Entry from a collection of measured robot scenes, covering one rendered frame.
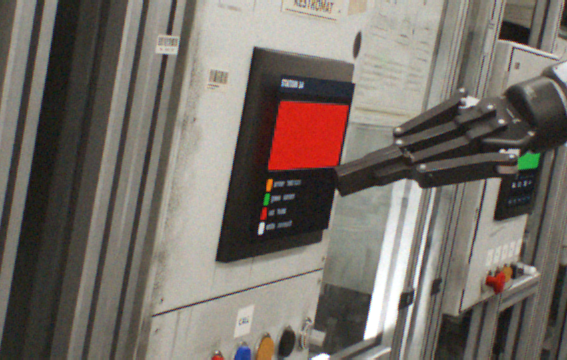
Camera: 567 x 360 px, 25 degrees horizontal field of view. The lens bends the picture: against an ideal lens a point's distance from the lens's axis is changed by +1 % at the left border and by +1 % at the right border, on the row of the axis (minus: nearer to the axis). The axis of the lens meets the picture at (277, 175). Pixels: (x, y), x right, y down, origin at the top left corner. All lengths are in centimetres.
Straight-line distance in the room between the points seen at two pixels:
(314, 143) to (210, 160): 19
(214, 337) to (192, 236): 14
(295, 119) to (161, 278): 23
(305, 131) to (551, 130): 25
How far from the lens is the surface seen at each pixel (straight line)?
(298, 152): 124
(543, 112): 130
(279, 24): 120
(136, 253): 105
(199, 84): 107
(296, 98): 121
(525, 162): 231
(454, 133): 131
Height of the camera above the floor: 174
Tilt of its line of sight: 6 degrees down
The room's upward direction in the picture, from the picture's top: 10 degrees clockwise
